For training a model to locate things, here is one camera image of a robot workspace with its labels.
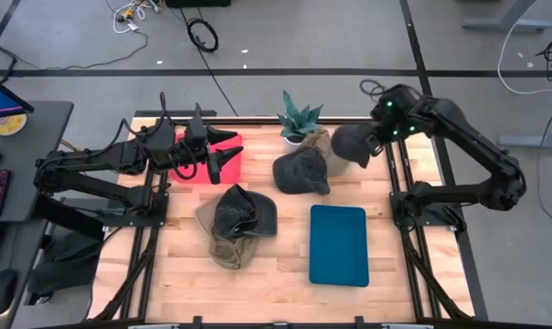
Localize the long black cable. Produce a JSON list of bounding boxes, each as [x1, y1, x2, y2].
[[178, 6, 239, 116]]

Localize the dark grey cap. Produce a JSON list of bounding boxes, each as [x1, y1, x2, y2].
[[213, 184, 279, 241], [330, 122, 374, 169]]

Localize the coiled black cable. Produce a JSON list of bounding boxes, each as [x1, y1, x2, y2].
[[186, 17, 220, 53]]

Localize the thin black floor cable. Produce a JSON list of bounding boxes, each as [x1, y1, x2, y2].
[[0, 20, 149, 84]]

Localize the yellow wipes canister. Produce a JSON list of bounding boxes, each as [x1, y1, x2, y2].
[[0, 113, 28, 137]]

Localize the black case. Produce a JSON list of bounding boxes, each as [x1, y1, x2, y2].
[[165, 0, 231, 8]]

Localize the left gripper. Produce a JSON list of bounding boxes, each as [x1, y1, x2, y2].
[[159, 127, 245, 186]]

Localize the pink plastic tray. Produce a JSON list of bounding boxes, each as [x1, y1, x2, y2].
[[169, 132, 244, 186]]

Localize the grey desk leg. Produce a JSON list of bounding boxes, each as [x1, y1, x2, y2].
[[498, 125, 552, 150], [462, 0, 552, 33]]

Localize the tan cap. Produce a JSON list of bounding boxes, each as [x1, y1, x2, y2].
[[194, 198, 261, 271]]

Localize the green snake plant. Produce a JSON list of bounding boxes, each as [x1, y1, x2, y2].
[[276, 90, 325, 141]]

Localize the black computer mouse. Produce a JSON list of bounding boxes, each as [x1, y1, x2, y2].
[[0, 268, 19, 316]]

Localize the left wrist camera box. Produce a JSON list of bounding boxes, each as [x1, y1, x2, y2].
[[183, 102, 209, 146]]

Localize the dark grey towel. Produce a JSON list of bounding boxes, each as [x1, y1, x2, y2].
[[271, 145, 331, 196]]

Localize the white plant pot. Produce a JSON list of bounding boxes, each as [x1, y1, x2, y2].
[[282, 134, 304, 154]]

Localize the long white cable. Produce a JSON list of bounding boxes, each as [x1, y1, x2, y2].
[[497, 13, 552, 96]]

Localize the dark grey desk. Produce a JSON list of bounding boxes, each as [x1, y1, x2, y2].
[[0, 100, 75, 329]]

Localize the white cable bundle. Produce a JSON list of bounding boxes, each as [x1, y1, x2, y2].
[[106, 0, 161, 34]]

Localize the beige cloth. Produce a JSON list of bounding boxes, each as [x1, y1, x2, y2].
[[301, 129, 350, 178]]

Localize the blue plastic tray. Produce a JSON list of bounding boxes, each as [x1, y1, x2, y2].
[[308, 204, 370, 288]]

